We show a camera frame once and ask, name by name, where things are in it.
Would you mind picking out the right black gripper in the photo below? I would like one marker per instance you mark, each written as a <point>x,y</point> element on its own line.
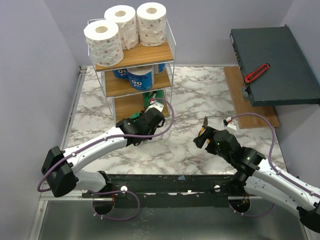
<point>208,133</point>

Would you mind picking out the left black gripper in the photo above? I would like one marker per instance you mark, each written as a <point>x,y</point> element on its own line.
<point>142,114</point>

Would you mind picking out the brown paper roll green base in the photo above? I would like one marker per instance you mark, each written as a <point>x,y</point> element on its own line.
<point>147,96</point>

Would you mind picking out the white wire wooden shelf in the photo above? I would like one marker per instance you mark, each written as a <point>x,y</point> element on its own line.
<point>122,99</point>

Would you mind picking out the blue-bottom paper roll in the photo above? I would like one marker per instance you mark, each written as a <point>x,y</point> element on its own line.
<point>141,78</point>

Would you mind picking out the blue cartoon-face paper roll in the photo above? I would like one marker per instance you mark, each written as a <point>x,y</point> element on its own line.
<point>121,73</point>

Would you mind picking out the plain white bottom paper roll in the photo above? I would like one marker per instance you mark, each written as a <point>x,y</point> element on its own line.
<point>103,40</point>

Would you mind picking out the pink dotted paper roll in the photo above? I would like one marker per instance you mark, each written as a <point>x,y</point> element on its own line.
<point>125,17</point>

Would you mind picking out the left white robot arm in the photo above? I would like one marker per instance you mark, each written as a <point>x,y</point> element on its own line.
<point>123,134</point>

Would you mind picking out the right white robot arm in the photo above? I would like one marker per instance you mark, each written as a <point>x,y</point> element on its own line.
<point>257,176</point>

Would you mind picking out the wooden board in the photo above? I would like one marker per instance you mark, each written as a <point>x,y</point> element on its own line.
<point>235,83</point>

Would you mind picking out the red black utility knife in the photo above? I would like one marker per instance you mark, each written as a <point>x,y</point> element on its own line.
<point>251,77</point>

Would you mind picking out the dark grey flat metal box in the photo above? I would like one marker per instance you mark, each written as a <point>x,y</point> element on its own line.
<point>289,80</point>

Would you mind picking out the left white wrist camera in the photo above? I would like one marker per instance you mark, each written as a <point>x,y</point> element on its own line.
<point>154,104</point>

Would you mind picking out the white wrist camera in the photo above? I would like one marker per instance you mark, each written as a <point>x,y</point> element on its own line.
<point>154,104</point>
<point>229,124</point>

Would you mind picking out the yellow handled pliers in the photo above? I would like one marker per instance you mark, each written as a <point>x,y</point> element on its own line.
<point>204,125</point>

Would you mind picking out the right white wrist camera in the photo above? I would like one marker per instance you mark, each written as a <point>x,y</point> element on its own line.
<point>229,124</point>

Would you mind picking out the black metal base rail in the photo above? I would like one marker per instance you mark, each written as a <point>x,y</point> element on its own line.
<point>170,191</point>

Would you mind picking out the aluminium frame rail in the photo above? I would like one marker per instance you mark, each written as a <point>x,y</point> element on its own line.
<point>63,130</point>

